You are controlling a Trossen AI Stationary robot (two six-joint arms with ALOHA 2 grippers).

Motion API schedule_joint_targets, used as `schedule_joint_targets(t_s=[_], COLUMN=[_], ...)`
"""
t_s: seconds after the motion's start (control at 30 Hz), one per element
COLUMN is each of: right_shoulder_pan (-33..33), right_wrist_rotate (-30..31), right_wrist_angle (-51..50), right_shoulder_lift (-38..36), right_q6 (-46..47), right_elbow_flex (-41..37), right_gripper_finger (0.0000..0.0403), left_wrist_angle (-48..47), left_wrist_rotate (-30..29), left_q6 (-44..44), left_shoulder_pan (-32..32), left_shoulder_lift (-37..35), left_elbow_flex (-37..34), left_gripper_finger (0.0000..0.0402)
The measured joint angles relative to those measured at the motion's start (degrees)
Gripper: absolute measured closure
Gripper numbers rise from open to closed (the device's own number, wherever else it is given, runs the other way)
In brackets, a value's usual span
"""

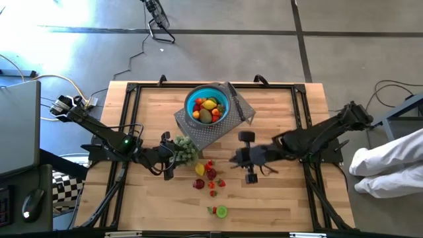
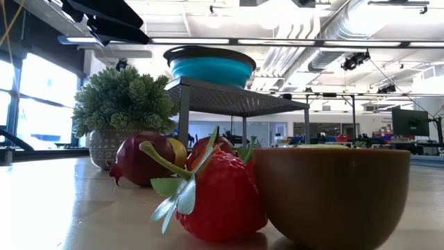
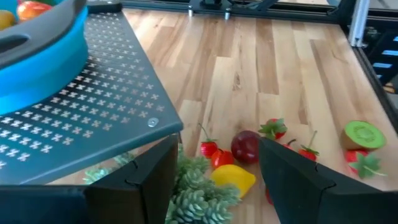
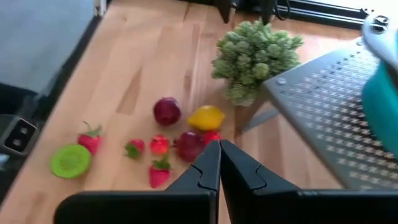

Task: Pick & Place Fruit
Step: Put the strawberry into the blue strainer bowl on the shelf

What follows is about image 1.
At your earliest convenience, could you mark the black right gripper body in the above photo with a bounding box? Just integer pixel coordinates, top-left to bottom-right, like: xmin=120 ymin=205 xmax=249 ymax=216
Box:
xmin=236 ymin=131 xmax=268 ymax=184

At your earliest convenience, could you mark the black floor fan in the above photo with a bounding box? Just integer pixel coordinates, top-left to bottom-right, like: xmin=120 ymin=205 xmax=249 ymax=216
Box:
xmin=141 ymin=0 xmax=176 ymax=44

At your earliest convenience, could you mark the whole brown kiwi fruit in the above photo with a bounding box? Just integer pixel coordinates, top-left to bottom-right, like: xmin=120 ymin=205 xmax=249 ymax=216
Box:
xmin=199 ymin=108 xmax=213 ymax=124

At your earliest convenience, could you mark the black side desk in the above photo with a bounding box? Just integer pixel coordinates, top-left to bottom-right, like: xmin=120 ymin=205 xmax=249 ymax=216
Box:
xmin=0 ymin=163 xmax=54 ymax=236

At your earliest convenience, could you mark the grey laptop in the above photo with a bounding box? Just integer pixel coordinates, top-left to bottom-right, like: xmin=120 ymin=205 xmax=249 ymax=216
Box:
xmin=0 ymin=80 xmax=42 ymax=181

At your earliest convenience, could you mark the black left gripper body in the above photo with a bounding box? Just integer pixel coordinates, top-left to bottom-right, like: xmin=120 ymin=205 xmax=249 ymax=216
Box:
xmin=143 ymin=131 xmax=176 ymax=181

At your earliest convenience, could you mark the artificial green succulent plant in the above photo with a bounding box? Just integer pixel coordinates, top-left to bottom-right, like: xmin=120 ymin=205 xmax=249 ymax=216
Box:
xmin=170 ymin=134 xmax=200 ymax=167

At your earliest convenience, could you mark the black aluminium table frame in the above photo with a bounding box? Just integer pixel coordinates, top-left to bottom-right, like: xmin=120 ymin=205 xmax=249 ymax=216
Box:
xmin=98 ymin=74 xmax=354 ymax=232

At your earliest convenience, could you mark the black handled slotted knife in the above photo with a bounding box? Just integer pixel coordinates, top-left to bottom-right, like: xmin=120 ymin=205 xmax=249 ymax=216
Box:
xmin=227 ymin=82 xmax=247 ymax=122

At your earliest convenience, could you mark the black keyboard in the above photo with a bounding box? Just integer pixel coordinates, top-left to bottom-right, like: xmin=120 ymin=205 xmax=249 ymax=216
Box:
xmin=0 ymin=186 xmax=15 ymax=229

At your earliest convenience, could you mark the black cable conduit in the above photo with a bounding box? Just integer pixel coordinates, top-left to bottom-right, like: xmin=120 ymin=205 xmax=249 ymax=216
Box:
xmin=303 ymin=161 xmax=356 ymax=231
xmin=79 ymin=161 xmax=130 ymax=229

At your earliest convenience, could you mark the person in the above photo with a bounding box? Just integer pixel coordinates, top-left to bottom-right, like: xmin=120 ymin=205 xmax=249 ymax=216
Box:
xmin=349 ymin=128 xmax=423 ymax=199

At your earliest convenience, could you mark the black white checkerboard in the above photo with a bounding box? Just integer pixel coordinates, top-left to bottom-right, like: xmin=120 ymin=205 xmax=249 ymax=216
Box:
xmin=52 ymin=170 xmax=87 ymax=212

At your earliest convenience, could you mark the yellow power cable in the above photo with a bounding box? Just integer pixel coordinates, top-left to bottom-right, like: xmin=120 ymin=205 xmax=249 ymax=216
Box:
xmin=0 ymin=54 xmax=90 ymax=122

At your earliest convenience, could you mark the blue collapsible colander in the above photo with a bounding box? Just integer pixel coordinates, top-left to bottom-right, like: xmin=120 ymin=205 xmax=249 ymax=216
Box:
xmin=183 ymin=83 xmax=231 ymax=126

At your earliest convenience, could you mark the black computer mouse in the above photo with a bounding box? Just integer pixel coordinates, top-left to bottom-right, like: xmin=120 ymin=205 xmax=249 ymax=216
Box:
xmin=21 ymin=188 xmax=46 ymax=223

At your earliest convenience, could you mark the grey perforated metal shelf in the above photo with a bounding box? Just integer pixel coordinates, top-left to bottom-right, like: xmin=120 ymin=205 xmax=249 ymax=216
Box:
xmin=173 ymin=81 xmax=257 ymax=152

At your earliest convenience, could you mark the grey metal stand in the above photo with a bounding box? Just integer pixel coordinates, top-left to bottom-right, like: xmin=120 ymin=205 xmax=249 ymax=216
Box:
xmin=369 ymin=91 xmax=423 ymax=141

